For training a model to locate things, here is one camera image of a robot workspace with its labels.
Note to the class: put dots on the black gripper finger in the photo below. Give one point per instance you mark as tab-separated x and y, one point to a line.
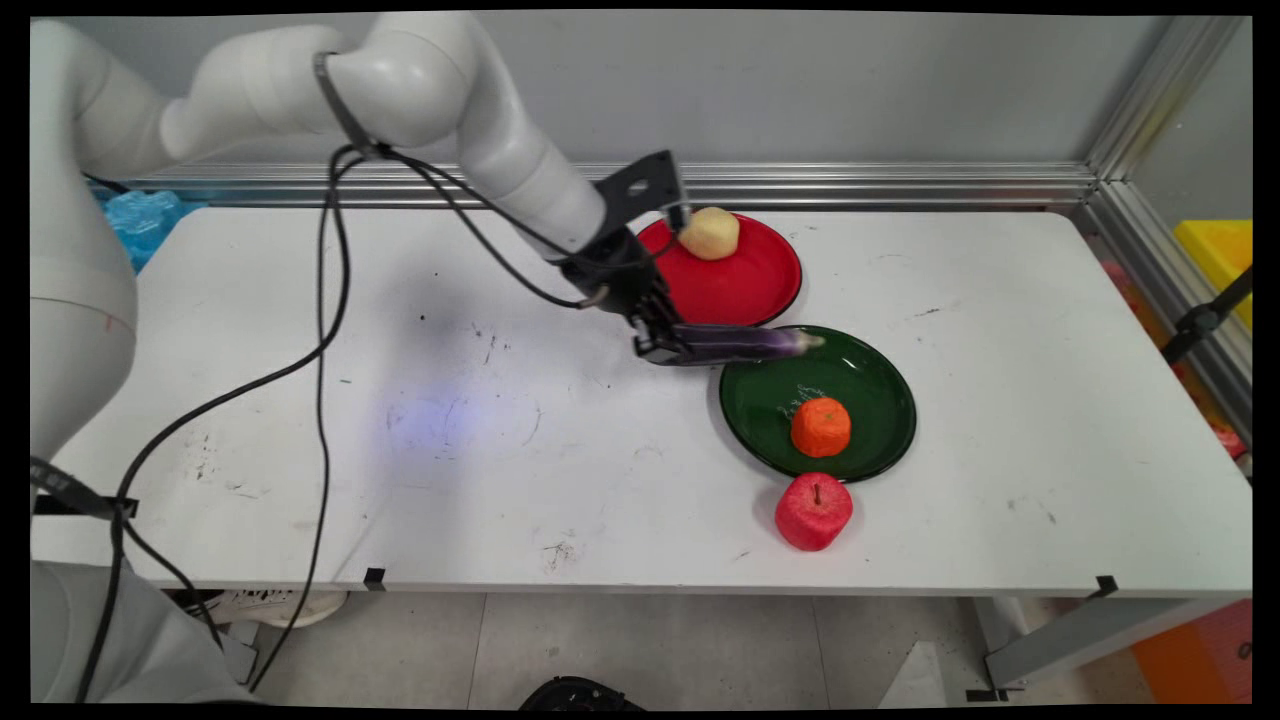
655	349
662	312

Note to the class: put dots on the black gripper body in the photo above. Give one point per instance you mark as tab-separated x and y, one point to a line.
620	275

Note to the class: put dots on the purple eggplant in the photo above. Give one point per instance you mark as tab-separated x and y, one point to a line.
745	342

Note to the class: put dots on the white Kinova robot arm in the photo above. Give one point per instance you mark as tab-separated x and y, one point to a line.
450	90

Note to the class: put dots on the red round plate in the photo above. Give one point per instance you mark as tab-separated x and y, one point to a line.
735	280

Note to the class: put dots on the pale yellow potato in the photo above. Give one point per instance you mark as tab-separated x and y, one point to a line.
710	234

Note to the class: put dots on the orange mandarin fruit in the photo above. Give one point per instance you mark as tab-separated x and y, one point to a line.
821	427

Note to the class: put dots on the dark green round plate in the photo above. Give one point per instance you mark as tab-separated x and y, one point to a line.
860	390

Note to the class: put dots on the red apple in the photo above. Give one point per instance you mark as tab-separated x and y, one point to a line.
813	512

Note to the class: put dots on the black round object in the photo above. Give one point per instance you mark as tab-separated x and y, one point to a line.
580	695

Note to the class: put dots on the small black tape piece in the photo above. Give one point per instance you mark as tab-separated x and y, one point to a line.
1106	587
375	578

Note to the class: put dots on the white shoe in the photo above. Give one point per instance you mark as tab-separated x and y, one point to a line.
270	605

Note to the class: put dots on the blue plastic bag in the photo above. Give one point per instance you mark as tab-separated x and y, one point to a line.
145	225

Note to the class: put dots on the grey metal table leg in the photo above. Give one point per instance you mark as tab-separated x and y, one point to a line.
1080	635

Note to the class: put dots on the yellow plastic bin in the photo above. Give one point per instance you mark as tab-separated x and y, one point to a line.
1220	260

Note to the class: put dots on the orange box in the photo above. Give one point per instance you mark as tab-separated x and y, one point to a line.
1200	655

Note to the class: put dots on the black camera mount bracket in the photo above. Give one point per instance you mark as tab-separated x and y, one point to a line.
640	185

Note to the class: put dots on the long horizontal aluminium rail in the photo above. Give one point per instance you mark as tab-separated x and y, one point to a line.
850	185

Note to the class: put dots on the short aluminium side rail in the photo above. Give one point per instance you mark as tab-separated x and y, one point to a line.
1150	270

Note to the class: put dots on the aluminium corner post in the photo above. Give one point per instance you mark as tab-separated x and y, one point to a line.
1165	95

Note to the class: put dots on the grey robot pedestal cover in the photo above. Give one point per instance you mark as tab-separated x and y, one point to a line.
110	640

